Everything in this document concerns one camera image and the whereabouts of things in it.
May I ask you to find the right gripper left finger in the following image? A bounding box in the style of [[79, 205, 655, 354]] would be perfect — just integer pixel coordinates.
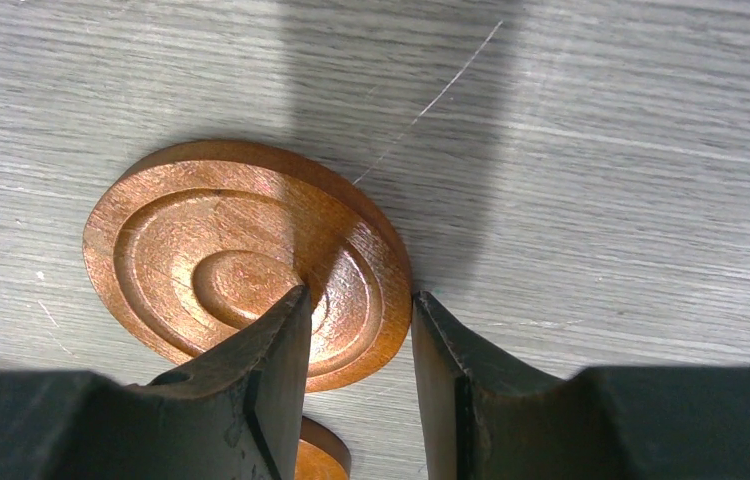
[[0, 286, 311, 479]]

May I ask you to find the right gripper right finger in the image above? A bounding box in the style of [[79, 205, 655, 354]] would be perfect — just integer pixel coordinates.
[[411, 292, 750, 479]]

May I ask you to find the brown wooden coaster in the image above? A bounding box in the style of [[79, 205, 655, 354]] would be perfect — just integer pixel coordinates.
[[82, 139, 412, 392], [294, 416, 352, 480]]

